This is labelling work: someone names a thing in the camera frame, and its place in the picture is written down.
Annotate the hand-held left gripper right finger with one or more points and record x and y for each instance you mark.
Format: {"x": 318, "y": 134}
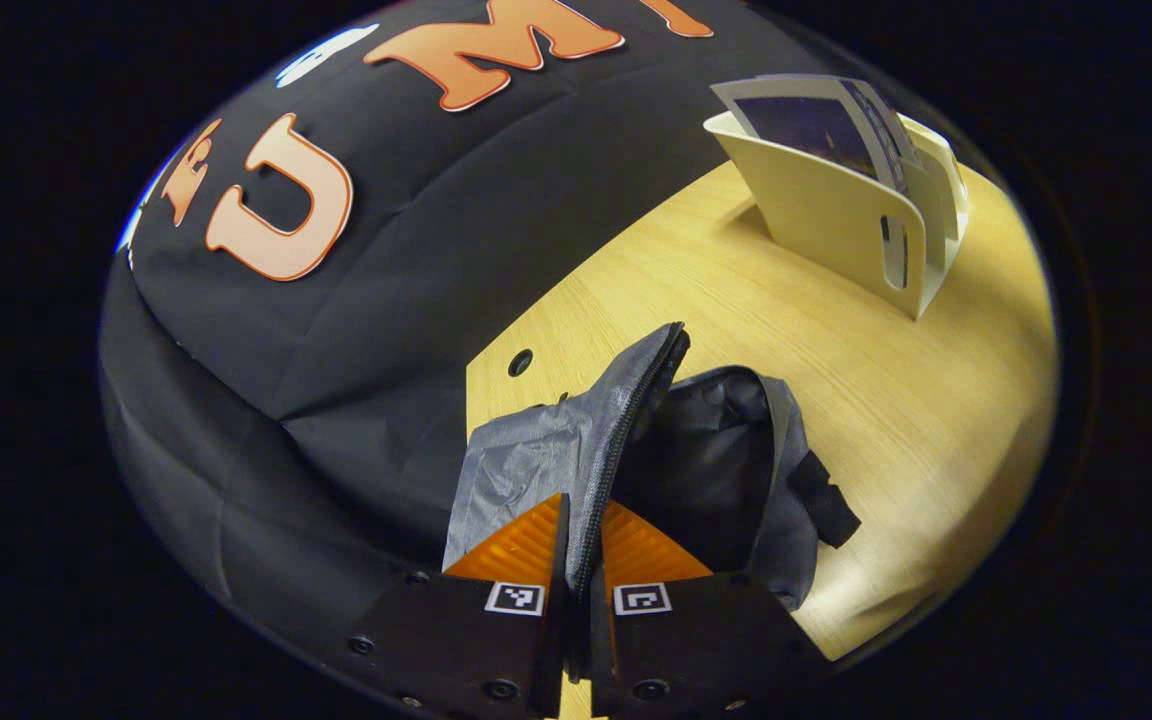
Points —
{"x": 604, "y": 640}

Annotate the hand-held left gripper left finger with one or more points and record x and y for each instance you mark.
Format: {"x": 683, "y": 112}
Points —
{"x": 556, "y": 640}

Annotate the grey fabric schoolbag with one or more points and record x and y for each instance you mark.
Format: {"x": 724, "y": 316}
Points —
{"x": 536, "y": 450}

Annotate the white plastic bookshelf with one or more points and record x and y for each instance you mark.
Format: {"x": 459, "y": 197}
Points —
{"x": 826, "y": 220}

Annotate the white-bordered blue cover book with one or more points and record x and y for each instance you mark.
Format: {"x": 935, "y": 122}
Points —
{"x": 811, "y": 130}
{"x": 891, "y": 125}

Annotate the black backdrop cloth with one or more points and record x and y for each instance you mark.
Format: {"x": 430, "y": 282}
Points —
{"x": 386, "y": 330}

